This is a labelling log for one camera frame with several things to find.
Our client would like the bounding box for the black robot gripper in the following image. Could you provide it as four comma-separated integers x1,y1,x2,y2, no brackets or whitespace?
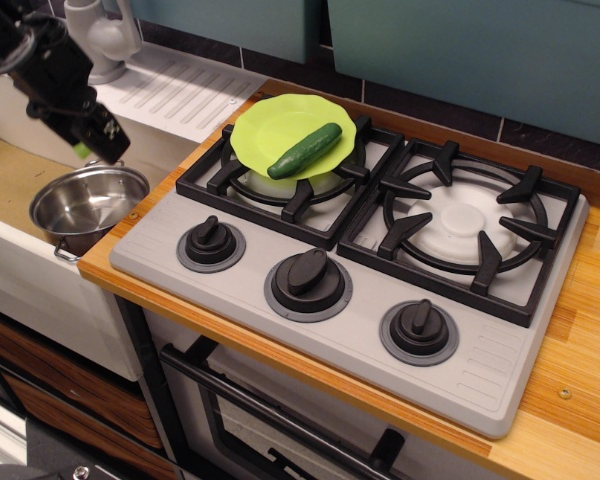
8,32,130,164

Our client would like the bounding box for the light green toy cauliflower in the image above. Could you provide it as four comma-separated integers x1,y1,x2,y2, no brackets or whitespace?
73,142,92,159

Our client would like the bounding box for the lime green plastic plate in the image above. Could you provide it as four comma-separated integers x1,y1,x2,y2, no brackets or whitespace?
230,94,357,180

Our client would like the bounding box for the dark green toy pickle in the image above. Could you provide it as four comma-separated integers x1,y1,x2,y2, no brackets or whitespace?
267,122,342,180

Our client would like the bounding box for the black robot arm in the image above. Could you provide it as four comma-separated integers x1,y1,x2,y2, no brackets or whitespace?
0,1,130,164

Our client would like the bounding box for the stainless steel pot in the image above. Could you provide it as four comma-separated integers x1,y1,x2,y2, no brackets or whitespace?
29,160,150,263

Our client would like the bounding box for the white toy sink unit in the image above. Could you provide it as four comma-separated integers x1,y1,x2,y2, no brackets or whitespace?
0,44,263,381

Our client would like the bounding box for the grey toy faucet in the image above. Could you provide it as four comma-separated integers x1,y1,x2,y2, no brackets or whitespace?
64,0,142,85

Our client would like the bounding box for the black left stove knob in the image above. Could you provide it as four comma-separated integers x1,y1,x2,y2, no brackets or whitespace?
176,215,246,274

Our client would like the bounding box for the black stove knob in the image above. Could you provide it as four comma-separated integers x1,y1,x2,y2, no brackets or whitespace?
176,215,246,274
264,248,353,323
379,299,460,367

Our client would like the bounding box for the black left burner grate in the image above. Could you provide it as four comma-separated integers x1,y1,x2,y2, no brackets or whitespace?
176,111,405,249

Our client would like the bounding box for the black burner grate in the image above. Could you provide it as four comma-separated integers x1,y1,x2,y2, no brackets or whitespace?
338,139,589,328
176,111,405,249

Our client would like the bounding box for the wooden drawer front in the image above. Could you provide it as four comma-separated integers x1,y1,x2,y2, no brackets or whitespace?
0,315,179,479

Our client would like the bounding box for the black middle stove knob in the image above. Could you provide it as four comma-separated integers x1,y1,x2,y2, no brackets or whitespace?
264,248,353,323

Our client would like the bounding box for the toy oven door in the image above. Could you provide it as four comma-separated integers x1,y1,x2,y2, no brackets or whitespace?
159,337,497,479

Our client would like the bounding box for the black right stove knob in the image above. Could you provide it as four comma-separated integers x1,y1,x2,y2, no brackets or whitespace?
379,299,460,367

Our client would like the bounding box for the black right burner grate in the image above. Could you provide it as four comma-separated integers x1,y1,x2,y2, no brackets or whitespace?
338,139,589,328

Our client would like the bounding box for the grey toy stove top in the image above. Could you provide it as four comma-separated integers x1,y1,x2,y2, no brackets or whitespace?
108,94,591,441

